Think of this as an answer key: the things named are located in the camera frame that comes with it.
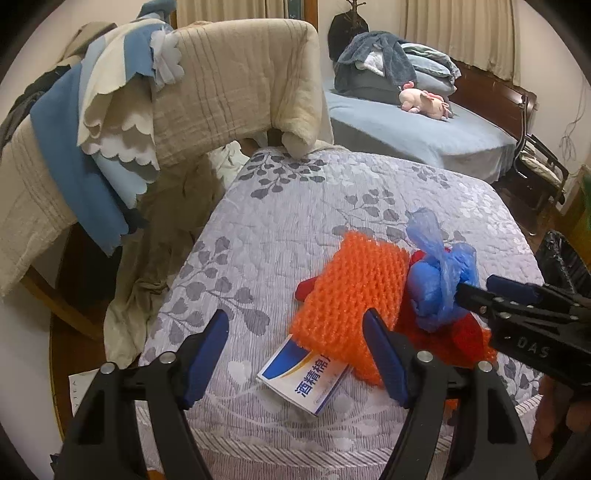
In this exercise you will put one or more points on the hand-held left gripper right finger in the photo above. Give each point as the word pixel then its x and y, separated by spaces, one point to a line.
pixel 385 355

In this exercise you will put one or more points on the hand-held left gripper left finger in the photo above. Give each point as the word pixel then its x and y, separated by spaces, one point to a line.
pixel 205 360

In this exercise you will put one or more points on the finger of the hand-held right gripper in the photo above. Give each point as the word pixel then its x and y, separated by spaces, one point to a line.
pixel 480 300
pixel 512 286

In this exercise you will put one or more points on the red knitted glove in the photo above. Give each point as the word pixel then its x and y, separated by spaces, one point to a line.
pixel 461 337

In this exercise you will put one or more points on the blue plastic bag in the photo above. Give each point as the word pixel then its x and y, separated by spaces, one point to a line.
pixel 429 286

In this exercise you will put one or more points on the black-lined trash bin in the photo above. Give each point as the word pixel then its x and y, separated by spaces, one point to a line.
pixel 563 263

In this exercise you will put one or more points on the orange mesh sponge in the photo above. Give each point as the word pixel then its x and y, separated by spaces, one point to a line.
pixel 351 286

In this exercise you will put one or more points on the blue and white box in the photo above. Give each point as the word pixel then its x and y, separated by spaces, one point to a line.
pixel 300 383

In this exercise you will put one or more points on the person's right hand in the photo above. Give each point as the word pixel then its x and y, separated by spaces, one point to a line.
pixel 551 406

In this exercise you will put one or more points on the black folding chair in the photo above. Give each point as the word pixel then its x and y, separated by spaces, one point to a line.
pixel 531 194

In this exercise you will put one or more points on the pale chair cushion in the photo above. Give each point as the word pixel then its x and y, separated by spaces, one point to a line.
pixel 540 164

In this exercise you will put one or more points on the white paper sheet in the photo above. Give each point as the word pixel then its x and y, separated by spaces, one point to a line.
pixel 83 390

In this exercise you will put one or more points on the beige sheet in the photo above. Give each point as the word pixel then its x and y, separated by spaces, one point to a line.
pixel 161 240

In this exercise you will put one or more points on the wooden table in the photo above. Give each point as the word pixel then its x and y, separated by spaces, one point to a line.
pixel 60 307

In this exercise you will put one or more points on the grey floral quilt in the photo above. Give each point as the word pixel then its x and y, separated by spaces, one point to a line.
pixel 300 207

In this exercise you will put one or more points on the dark wooden headboard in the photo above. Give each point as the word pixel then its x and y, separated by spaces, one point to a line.
pixel 498 97

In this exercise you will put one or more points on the bed with blue sheet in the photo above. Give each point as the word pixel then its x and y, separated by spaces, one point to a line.
pixel 392 129

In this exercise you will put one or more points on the light blue scalloped cloth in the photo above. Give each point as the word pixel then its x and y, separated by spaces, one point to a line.
pixel 124 177

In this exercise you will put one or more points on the pink plush toy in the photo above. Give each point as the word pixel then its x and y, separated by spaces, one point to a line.
pixel 425 101

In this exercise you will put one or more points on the stack of folded blankets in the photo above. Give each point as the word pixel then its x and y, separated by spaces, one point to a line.
pixel 429 69

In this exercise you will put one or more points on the cream scalloped cloth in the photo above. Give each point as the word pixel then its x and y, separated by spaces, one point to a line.
pixel 106 115

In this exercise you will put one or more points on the blue and cream cloths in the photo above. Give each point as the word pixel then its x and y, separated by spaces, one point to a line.
pixel 60 138

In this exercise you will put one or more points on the beige quilted table cover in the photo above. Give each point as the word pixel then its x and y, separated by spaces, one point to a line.
pixel 221 92

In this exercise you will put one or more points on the blue fleece robe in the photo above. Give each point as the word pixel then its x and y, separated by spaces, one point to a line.
pixel 369 50

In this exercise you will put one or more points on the dark coat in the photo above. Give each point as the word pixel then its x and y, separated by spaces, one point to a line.
pixel 344 37

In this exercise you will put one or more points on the pale scalloped felt piece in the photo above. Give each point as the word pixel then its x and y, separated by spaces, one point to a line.
pixel 167 57

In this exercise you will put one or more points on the grey cloth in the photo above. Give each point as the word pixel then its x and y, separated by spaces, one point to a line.
pixel 23 106

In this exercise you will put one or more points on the blue scalloped felt cloth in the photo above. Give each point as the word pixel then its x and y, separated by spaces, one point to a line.
pixel 136 50

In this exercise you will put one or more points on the wooden coat rack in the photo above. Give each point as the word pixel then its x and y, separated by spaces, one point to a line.
pixel 354 7

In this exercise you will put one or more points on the wooden framed window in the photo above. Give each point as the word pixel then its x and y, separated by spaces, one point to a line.
pixel 310 9

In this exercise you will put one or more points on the tan cloth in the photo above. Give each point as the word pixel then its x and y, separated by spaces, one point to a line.
pixel 87 37

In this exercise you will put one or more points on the wide beige curtain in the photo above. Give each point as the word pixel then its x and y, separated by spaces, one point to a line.
pixel 231 9

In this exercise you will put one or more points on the dark blue cloth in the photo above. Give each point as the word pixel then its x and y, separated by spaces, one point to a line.
pixel 157 8

